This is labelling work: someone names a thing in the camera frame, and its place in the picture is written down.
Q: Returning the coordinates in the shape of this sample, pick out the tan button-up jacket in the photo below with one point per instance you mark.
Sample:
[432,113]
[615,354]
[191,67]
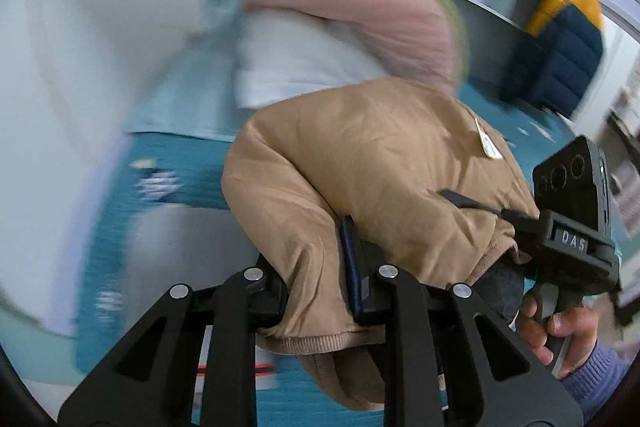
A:
[375,157]

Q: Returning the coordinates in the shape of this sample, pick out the white garment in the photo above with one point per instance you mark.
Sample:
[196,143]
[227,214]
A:
[300,57]

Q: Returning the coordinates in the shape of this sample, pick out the person's right hand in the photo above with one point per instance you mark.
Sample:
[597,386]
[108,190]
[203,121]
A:
[575,322]

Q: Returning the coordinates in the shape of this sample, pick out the person's right forearm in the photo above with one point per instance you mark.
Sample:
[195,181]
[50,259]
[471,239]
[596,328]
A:
[600,377]

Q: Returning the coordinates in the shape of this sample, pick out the yellow and navy puffer jacket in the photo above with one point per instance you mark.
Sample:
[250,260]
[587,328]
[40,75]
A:
[560,57]

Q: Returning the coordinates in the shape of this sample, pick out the pink quilt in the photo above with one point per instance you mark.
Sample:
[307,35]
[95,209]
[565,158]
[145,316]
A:
[360,7]

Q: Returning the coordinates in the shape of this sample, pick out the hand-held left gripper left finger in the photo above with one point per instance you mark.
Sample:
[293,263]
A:
[235,307]

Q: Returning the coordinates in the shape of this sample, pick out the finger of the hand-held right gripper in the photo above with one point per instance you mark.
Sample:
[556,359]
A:
[470,203]

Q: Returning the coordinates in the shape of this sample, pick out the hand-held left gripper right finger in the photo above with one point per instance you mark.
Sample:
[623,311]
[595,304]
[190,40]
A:
[350,257]

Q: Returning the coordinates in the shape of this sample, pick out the light blue striped pillow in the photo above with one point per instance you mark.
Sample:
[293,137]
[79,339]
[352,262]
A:
[200,107]

